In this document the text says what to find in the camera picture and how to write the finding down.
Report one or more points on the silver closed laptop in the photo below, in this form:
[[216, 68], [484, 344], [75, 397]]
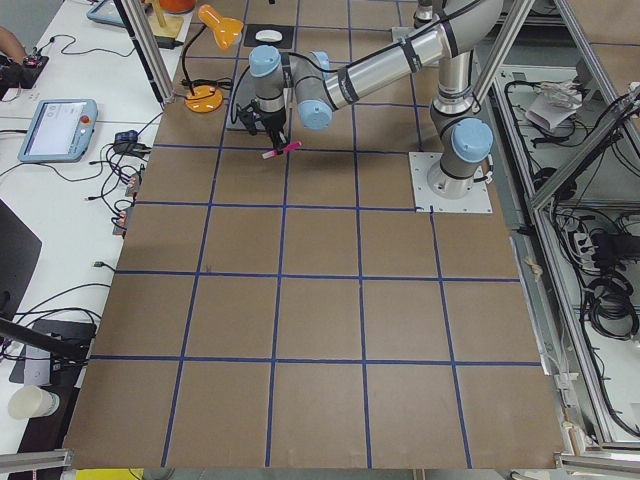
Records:
[[259, 104]]

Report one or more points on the pink highlighter pen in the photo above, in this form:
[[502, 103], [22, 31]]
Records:
[[285, 149]]

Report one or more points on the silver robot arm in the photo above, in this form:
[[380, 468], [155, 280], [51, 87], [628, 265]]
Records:
[[447, 40], [426, 12]]

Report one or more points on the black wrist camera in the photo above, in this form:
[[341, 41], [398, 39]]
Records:
[[249, 117]]

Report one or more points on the orange cylindrical container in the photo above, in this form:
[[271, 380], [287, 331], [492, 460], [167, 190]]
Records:
[[177, 6]]

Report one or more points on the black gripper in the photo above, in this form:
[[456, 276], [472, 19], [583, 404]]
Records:
[[273, 122]]

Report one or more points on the blue teach pendant tablet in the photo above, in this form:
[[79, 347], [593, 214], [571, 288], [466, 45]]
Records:
[[60, 131]]

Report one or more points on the white paper cup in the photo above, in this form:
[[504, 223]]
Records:
[[32, 402]]

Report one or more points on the orange desk lamp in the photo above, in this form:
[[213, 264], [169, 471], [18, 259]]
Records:
[[205, 96]]

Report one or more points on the white computer mouse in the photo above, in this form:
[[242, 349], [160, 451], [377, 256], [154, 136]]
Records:
[[268, 36]]

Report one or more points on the wooden stand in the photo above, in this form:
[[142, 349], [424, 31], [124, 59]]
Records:
[[163, 24]]

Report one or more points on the black mousepad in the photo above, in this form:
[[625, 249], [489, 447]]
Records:
[[287, 31]]

